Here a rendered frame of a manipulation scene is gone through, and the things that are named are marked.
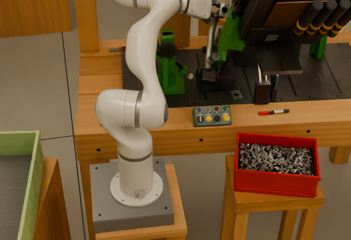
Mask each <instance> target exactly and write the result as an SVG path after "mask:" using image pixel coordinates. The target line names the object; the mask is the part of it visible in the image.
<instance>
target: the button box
mask: <svg viewBox="0 0 351 240"><path fill-rule="evenodd" d="M224 106H226V107H227V108H228V109H227V110H226V111H224V110H223V107H224ZM207 107H210V111H209V112H207V111H206V108H207ZM215 107H216V106H202V107H200V108H201V109H202V111H201V112H198V111H197V108H198V107H194V108H193V119H194V125H195V127H198V126H218V125H231V124H232V122H231V111H230V105H223V106H217V107H219V111H215V110H214V108H215ZM225 114H228V115H229V117H230V119H229V121H227V122H225V121H224V120H223V115H225ZM216 115H219V116H220V121H215V116H216ZM199 116H202V117H203V118H204V120H203V121H202V122H201V123H200V122H198V121H197V118H198V117H199ZM207 116H211V117H212V120H211V121H210V122H208V121H207V120H206V117H207Z"/></svg>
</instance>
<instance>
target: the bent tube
mask: <svg viewBox="0 0 351 240"><path fill-rule="evenodd" d="M225 5H226V6H225ZM229 8H230V4H225V3H220V9H219V10H218V11H216V12H215V14H217V13H219V16H222V17H227V18H228V16H229ZM223 14H224V15H223ZM218 21H219V18H217V17H215V18H214V19H212V20H211V22H210V25H209V30H208V38H207V48H206V58H205V69H212V65H210V64H209V63H208V62H207V58H208V57H209V56H210V55H212V54H213V49H214V39H215V31H216V27H217V23H218Z"/></svg>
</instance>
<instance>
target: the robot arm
mask: <svg viewBox="0 0 351 240"><path fill-rule="evenodd" d="M115 1H116V2H117V3H118V4H120V5H122V6H126V7H136V8H148V9H150V12H149V13H148V14H147V15H146V16H145V17H144V18H142V19H141V20H139V21H138V22H136V23H135V24H133V25H132V26H131V28H130V30H129V32H128V35H127V40H126V50H125V58H126V63H127V66H128V68H129V69H130V71H131V72H132V73H133V74H134V75H135V76H136V77H137V78H138V79H139V80H140V81H141V82H142V84H143V90H142V91H136V90H125V89H107V90H104V91H102V92H101V93H100V94H99V95H98V97H97V98H96V103H95V113H96V117H97V120H98V121H99V123H100V124H101V126H102V127H103V128H104V129H105V130H106V131H107V132H108V133H109V134H110V135H111V136H112V137H113V138H114V139H115V140H116V141H117V146H118V162H119V172H118V173H117V174H116V175H115V176H114V178H113V179H112V181H111V184H110V192H111V195H112V197H113V198H114V199H115V200H116V201H117V202H119V203H120V204H122V205H125V206H128V207H143V206H147V205H149V204H151V203H153V202H155V201H156V200H157V199H158V198H159V197H160V195H161V194H162V190H163V183H162V179H161V178H160V176H159V175H158V174H157V173H156V172H154V171H153V139H152V136H151V134H150V133H149V132H148V131H147V130H146V129H157V128H160V127H161V126H163V125H164V124H165V122H166V121H167V118H168V105H167V101H166V98H165V96H164V93H163V91H162V88H161V86H160V83H159V80H158V77H157V72H156V49H157V41H158V34H159V31H160V29H161V27H162V26H163V25H164V24H165V23H166V22H167V20H169V19H170V18H171V17H172V16H173V15H174V14H175V13H177V12H178V13H180V14H182V13H183V12H184V14H185V15H187V16H190V17H193V18H196V19H200V20H203V21H204V22H205V23H206V24H209V23H210V22H211V20H212V19H214V18H215V17H217V18H224V17H222V16H219V13H217V14H215V13H212V12H211V8H212V6H216V7H217V8H220V3H219V2H218V1H216V0H115ZM209 17H210V18H209Z"/></svg>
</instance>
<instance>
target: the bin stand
mask: <svg viewBox="0 0 351 240"><path fill-rule="evenodd" d="M225 167H226V177H225V188H224V198H223V209H222V215H221V226H220V237H219V240H245V235H246V230H247V223H248V216H249V212H264V211H281V210H283V214H282V219H281V223H280V228H279V233H278V239H277V240H291V238H292V235H293V230H294V226H295V221H296V216H297V212H298V209H302V213H301V218H300V222H299V226H298V231H297V235H296V240H312V237H313V232H314V228H315V224H316V222H317V218H318V214H319V210H320V208H322V206H323V202H324V195H323V192H322V189H321V187H320V184H319V182H318V185H317V189H316V195H317V196H316V197H314V198H302V197H291V196H280V195H268V194H257V193H246V192H239V191H234V189H233V180H234V169H235V154H231V155H226V161H225Z"/></svg>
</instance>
